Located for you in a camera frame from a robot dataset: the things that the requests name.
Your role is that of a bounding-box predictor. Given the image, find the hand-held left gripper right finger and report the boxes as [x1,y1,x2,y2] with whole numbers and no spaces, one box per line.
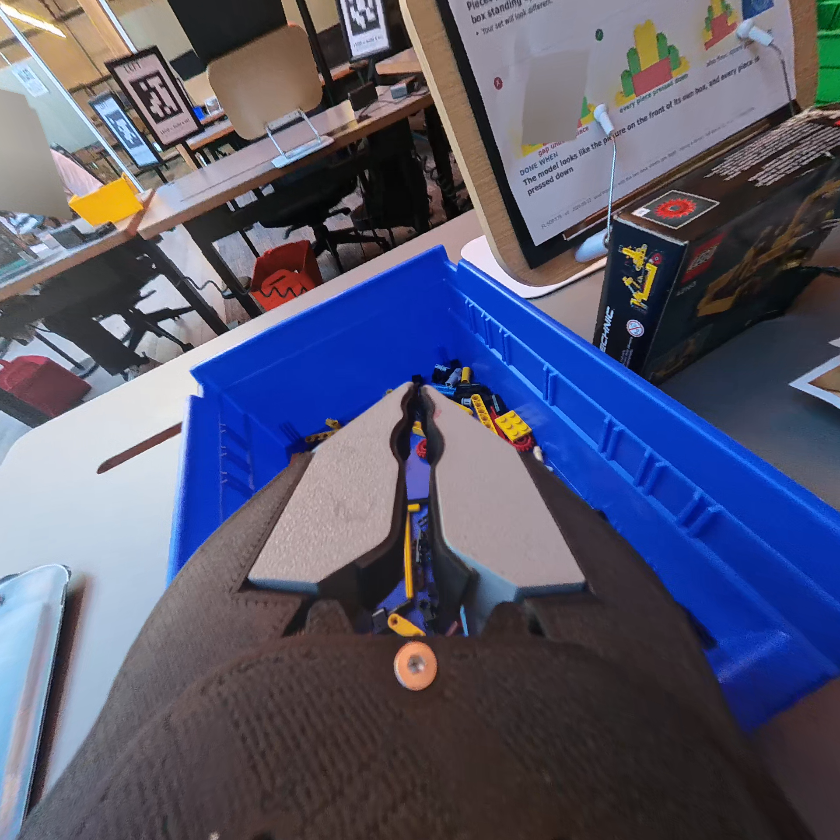
[420,384,588,637]

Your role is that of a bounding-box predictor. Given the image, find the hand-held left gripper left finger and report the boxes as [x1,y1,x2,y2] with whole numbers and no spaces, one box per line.
[246,381,421,621]

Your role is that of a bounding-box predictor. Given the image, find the pile of lego pieces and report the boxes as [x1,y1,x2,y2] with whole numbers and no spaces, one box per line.
[303,361,546,639]

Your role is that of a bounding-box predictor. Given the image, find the blue plastic bin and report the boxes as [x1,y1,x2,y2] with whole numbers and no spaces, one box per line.
[167,244,840,732]

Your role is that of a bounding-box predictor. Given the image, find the black lego set box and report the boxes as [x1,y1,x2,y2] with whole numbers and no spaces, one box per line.
[592,108,840,385]

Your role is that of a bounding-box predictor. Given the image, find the lego instruction booklet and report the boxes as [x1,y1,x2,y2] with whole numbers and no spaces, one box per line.
[789,354,840,409]

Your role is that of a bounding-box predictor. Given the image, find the red bin with black squiggle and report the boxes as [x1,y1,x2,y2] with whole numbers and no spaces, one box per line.
[251,239,324,312]

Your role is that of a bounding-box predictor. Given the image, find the black office chair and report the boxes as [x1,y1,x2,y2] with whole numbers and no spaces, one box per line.
[39,262,211,378]
[259,157,395,270]

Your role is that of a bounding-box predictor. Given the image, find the dark red plastic bin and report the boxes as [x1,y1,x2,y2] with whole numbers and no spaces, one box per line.
[0,354,91,421]

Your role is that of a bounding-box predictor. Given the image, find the wooden desk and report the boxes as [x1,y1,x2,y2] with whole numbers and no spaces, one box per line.
[134,79,460,336]
[0,187,231,375]

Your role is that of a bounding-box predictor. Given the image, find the yellow plastic bin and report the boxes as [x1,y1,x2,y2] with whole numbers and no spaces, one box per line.
[67,174,145,227]

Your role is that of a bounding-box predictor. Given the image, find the instruction sheet on wooden stand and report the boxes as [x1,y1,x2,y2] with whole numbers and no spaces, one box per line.
[399,0,821,299]

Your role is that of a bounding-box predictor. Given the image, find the white gooseneck clip holder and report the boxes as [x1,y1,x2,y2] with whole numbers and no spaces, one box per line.
[576,104,621,263]
[735,18,798,109]

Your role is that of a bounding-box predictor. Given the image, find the wooden board on metal stand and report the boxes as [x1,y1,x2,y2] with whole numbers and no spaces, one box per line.
[206,42,339,168]

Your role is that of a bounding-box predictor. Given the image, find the small framed marker sign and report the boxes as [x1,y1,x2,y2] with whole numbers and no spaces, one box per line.
[88,92,164,170]

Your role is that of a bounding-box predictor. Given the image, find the large framed marker sign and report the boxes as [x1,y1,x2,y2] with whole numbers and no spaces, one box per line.
[105,46,204,148]

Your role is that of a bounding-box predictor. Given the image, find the black framed marker sign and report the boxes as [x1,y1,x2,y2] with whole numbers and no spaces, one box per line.
[335,0,393,63]

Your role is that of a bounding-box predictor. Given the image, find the white paper notice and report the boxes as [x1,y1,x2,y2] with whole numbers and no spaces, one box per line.
[10,62,50,98]

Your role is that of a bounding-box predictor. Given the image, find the green plastic bin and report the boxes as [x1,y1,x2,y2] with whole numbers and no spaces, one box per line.
[814,0,840,106]

